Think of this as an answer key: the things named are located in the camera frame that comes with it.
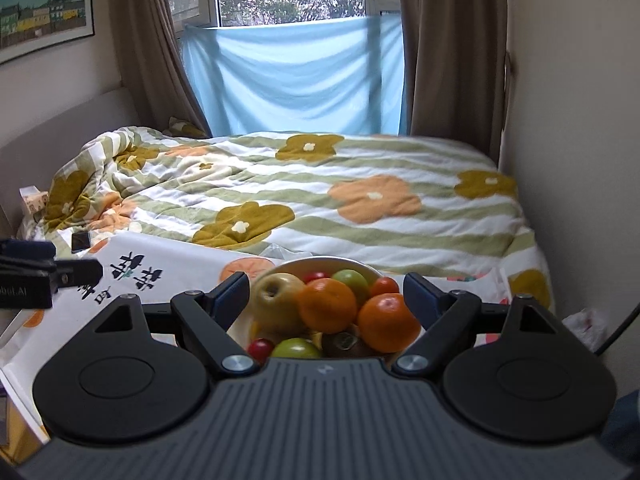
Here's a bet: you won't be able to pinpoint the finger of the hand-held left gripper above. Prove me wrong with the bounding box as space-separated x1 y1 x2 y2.
0 239 57 262
49 258 104 292

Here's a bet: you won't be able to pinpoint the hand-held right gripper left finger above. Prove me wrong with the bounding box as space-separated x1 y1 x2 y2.
94 272 259 380

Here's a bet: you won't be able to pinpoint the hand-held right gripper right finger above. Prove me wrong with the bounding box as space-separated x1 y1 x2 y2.
392 272 567 377

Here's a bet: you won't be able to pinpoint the orange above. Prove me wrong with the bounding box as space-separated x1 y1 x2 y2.
298 277 358 335
357 293 422 354

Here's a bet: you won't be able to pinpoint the yellow red apple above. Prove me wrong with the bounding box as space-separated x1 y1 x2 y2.
250 272 307 333

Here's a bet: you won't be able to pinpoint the small green fruit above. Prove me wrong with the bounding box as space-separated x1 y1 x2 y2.
270 337 323 360
331 269 371 297

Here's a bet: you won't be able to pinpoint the white bowl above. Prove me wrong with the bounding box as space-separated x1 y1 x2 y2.
227 256 388 361

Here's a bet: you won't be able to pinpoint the brown kiwi with green sticker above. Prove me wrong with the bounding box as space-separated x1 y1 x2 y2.
321 327 373 359

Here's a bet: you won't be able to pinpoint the patterned tissue box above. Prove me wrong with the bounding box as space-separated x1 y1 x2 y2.
19 186 50 218

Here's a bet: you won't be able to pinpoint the floral striped duvet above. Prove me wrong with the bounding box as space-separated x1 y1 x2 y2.
17 127 556 313

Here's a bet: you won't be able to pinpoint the grey headboard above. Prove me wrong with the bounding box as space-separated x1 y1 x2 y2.
0 86 143 233

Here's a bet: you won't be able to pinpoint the patterned pillow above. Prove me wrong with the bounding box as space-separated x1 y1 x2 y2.
167 116 210 139

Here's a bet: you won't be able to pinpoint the white plastic bag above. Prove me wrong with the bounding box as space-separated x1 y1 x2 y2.
562 308 612 356

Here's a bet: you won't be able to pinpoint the light blue cloth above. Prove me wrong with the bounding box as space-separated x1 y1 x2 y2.
180 14 405 137

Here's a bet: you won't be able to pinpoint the brown curtain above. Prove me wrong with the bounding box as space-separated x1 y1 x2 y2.
396 0 508 168
110 0 213 138

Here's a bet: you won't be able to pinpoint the person's blue pants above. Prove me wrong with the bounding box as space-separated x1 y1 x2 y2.
597 392 640 466

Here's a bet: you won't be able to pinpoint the black cable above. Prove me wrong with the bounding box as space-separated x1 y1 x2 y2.
597 290 640 356

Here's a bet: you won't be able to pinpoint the framed wall picture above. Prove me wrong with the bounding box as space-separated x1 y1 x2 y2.
0 0 96 66

